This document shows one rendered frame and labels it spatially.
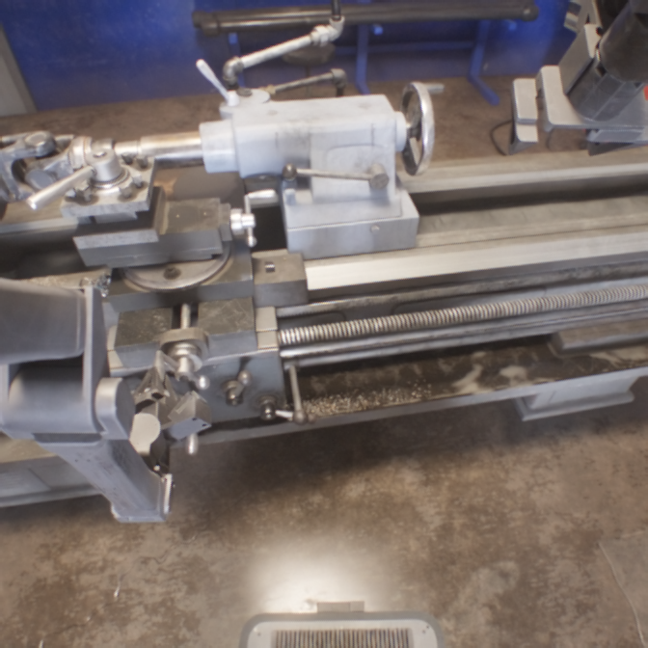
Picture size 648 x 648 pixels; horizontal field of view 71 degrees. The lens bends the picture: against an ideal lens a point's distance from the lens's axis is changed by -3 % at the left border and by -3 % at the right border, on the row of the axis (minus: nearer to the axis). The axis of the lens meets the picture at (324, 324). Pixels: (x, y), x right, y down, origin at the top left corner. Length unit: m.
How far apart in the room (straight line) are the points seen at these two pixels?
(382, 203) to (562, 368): 0.86
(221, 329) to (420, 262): 0.53
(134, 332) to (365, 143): 0.67
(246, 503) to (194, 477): 0.22
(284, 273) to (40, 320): 0.83
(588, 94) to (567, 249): 0.93
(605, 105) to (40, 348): 0.51
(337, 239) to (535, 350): 0.84
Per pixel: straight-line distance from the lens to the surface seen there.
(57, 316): 0.40
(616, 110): 0.54
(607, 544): 1.96
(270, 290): 1.14
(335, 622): 1.41
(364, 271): 1.21
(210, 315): 1.08
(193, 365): 1.00
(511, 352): 1.70
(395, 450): 1.86
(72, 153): 1.23
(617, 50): 0.49
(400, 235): 1.26
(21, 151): 1.26
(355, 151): 1.17
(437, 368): 1.58
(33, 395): 0.45
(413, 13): 3.93
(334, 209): 1.18
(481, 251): 1.31
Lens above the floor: 1.65
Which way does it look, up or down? 49 degrees down
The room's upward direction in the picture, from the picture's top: straight up
